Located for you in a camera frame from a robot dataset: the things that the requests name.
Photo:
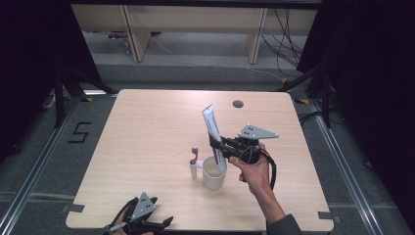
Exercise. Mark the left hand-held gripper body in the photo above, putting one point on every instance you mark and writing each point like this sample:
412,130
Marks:
143,206

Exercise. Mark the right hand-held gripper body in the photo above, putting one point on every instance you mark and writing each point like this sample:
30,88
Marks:
257,132

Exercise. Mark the white purple toothpaste tube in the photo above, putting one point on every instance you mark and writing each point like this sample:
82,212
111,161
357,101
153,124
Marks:
210,122

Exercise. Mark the person's left hand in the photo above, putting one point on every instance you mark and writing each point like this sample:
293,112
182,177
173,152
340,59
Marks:
121,218

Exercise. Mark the person's right hand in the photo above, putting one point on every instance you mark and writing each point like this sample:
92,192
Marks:
257,174

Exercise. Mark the black tape patch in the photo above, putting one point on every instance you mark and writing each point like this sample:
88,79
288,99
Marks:
74,208
328,216

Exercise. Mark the black metal stand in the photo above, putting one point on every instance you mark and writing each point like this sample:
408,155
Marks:
59,98
326,98

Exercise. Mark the dark curtain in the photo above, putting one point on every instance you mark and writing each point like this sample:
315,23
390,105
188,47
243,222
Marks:
375,81
29,65

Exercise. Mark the small red item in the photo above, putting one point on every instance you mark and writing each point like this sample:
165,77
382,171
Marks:
126,46

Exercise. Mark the aluminium floor rail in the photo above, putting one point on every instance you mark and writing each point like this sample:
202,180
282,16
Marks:
32,173
342,163

